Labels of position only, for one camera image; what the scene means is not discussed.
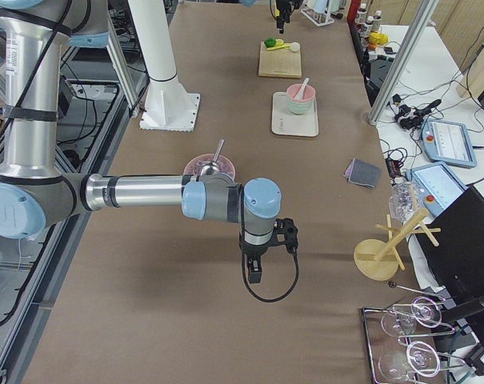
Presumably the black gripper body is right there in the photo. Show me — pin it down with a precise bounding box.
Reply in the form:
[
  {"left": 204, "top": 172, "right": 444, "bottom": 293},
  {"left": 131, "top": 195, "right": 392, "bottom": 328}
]
[
  {"left": 239, "top": 218, "right": 298, "bottom": 270},
  {"left": 274, "top": 0, "right": 301, "bottom": 34}
]

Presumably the white spoon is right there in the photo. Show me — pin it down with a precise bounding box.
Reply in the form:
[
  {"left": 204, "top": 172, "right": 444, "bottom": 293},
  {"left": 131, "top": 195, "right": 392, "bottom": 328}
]
[{"left": 294, "top": 78, "right": 310, "bottom": 100}]

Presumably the pink bowl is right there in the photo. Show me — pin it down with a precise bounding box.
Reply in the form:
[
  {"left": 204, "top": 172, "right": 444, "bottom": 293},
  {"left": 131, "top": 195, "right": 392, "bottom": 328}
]
[{"left": 286, "top": 82, "right": 316, "bottom": 102}]

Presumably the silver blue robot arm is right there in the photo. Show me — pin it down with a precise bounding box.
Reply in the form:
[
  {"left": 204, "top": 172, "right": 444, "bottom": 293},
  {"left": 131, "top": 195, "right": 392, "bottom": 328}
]
[{"left": 0, "top": 1, "right": 298, "bottom": 284}]

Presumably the grey cloth stack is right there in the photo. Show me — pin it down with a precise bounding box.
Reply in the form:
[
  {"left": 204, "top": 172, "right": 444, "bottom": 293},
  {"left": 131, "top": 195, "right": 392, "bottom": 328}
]
[{"left": 344, "top": 158, "right": 382, "bottom": 189}]

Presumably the green bowl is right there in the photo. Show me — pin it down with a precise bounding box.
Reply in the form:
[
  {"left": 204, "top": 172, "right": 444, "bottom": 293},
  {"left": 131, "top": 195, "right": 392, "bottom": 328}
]
[{"left": 286, "top": 96, "right": 315, "bottom": 115}]

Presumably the light blue cup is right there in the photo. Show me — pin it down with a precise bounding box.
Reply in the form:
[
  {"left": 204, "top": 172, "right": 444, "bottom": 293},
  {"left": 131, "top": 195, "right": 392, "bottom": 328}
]
[{"left": 311, "top": 0, "right": 330, "bottom": 14}]

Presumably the green toy lime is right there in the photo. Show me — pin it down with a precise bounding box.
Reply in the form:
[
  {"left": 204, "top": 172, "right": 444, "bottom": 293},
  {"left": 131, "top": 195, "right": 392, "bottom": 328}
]
[{"left": 264, "top": 38, "right": 276, "bottom": 48}]

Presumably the yellow toy knife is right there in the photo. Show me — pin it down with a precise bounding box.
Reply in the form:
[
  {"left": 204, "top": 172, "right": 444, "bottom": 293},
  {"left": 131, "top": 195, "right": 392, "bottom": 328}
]
[{"left": 266, "top": 43, "right": 290, "bottom": 51}]

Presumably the bamboo cutting board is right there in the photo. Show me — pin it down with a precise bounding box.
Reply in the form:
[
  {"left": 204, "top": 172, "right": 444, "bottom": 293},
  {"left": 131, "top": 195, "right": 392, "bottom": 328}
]
[{"left": 258, "top": 42, "right": 302, "bottom": 78}]

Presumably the metal scoop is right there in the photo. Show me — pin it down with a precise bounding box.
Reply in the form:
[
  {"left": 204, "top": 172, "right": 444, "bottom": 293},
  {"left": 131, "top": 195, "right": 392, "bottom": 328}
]
[{"left": 198, "top": 138, "right": 225, "bottom": 175}]

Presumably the wooden mug tree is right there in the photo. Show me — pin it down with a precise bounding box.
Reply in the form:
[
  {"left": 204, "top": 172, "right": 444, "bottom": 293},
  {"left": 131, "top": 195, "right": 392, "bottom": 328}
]
[{"left": 354, "top": 205, "right": 441, "bottom": 281}]

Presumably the cream rectangular tray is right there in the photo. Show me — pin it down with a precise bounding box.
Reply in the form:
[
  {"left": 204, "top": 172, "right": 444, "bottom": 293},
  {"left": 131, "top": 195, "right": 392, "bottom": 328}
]
[{"left": 271, "top": 92, "right": 319, "bottom": 138}]

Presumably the pink plate with ice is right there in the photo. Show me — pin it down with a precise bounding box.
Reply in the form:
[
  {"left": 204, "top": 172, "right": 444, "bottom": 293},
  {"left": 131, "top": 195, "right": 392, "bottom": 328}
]
[{"left": 183, "top": 154, "right": 235, "bottom": 179}]

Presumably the clear glass mug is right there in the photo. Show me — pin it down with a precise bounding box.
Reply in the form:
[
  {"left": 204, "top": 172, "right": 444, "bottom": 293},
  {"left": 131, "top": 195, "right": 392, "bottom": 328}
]
[{"left": 389, "top": 182, "right": 423, "bottom": 222}]

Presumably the wine glass rack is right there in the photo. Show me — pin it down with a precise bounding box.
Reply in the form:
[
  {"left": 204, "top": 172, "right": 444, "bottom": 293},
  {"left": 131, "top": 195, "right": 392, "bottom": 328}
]
[{"left": 360, "top": 281, "right": 466, "bottom": 383}]

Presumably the upper wine glass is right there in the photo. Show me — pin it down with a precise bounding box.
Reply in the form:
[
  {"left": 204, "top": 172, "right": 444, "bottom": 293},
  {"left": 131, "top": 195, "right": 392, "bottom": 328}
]
[{"left": 381, "top": 296, "right": 442, "bottom": 337}]

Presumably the lower teach pendant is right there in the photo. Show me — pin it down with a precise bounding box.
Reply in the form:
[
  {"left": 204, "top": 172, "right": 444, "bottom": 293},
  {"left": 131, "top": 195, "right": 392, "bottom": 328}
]
[{"left": 406, "top": 162, "right": 467, "bottom": 217}]

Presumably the teach pendant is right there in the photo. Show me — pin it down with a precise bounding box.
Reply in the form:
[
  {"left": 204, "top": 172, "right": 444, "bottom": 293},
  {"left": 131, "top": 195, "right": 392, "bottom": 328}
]
[
  {"left": 422, "top": 118, "right": 477, "bottom": 168},
  {"left": 406, "top": 162, "right": 467, "bottom": 217}
]

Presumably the black monitor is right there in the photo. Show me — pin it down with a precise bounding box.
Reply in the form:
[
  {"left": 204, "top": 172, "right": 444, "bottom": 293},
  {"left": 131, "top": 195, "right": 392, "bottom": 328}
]
[{"left": 415, "top": 186, "right": 484, "bottom": 303}]

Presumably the lower wine glass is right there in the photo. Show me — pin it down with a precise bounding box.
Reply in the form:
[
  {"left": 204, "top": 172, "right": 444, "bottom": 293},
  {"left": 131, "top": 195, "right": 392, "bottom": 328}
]
[{"left": 378, "top": 341, "right": 440, "bottom": 383}]

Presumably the upper teach pendant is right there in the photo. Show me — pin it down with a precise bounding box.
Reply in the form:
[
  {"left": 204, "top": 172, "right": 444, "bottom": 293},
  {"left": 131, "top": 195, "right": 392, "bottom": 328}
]
[{"left": 422, "top": 118, "right": 477, "bottom": 168}]

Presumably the white wire cup rack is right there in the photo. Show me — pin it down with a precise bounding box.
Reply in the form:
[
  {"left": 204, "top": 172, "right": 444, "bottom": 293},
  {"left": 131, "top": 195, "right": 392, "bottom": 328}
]
[{"left": 301, "top": 7, "right": 343, "bottom": 26}]

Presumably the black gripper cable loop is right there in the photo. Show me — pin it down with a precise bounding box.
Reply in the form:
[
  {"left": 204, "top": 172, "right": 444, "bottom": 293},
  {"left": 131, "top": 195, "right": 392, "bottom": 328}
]
[{"left": 241, "top": 247, "right": 299, "bottom": 302}]

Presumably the aluminium frame post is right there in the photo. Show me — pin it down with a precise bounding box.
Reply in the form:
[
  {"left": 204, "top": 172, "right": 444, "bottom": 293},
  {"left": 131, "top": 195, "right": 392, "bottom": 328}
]
[{"left": 368, "top": 0, "right": 439, "bottom": 126}]

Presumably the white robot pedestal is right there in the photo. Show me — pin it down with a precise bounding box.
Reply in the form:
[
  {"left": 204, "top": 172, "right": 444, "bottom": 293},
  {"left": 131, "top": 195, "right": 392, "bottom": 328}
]
[{"left": 129, "top": 0, "right": 200, "bottom": 132}]

